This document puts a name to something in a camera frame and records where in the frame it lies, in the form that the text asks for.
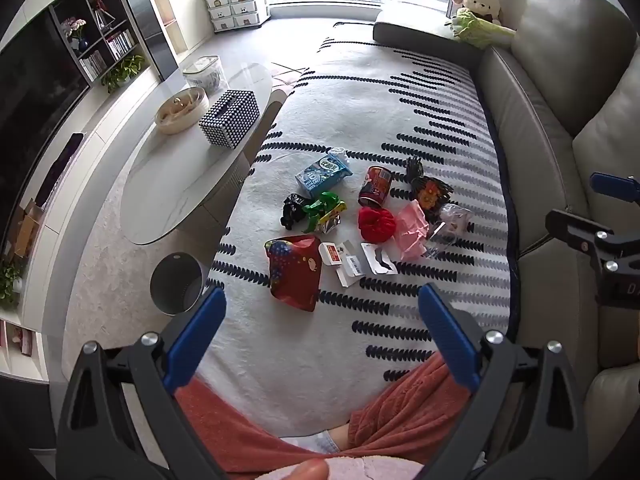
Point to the green potted plant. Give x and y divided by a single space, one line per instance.
122 72

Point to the green wrapper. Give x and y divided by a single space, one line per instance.
322 205

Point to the clear plastic packaging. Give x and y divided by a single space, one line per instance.
452 220

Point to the cabbage plush toy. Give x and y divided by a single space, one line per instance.
480 30

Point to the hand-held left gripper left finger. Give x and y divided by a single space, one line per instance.
200 330

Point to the blue white packet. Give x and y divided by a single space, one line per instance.
322 172

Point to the dark grey ottoman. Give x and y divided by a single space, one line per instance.
415 30

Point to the pink flowers in vase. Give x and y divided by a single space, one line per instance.
75 30

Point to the white tv cabinet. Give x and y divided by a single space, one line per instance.
100 145

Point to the grey round bin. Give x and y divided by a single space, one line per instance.
172 280

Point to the pink fluffy cloth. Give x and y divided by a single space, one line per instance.
365 470

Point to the sheep plush toy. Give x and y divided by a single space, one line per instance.
477 5

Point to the black plastic piece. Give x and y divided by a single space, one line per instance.
414 170

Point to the brown cardboard box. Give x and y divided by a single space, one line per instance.
26 232

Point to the large red printed bag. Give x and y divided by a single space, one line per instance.
292 275

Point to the dark speaker bar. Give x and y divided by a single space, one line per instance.
60 167

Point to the white card with black shape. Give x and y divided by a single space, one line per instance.
377 259

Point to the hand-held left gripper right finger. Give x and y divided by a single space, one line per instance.
450 335

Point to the grey leather sofa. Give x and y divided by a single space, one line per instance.
540 160

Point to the white drawer unit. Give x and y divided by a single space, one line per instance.
232 5

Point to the small white red box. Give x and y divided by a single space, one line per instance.
330 254

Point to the yellow silver snack packet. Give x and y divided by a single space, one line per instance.
330 221

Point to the black television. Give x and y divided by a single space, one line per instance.
30 110

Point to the person's left hand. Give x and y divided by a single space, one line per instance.
312 471

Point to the black plastic bag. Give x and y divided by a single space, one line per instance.
292 210

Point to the beige round tray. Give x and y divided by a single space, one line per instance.
180 110

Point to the red cloth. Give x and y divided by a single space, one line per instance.
376 224

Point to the tall dark grey panel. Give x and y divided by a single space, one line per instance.
150 15

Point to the clear lidded container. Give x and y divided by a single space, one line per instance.
205 75

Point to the white rug with dark stripes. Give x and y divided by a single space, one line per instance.
350 110

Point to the white paper tag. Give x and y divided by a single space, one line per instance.
351 266

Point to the orange black packet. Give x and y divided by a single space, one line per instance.
432 192

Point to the red printed can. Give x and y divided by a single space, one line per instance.
375 185

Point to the black white dotted tissue box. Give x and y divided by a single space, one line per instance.
230 119

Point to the grey oval coffee table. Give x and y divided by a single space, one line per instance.
175 175

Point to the row of books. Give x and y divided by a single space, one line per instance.
94 66
121 44

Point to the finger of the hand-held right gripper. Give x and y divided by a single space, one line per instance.
575 232
615 185

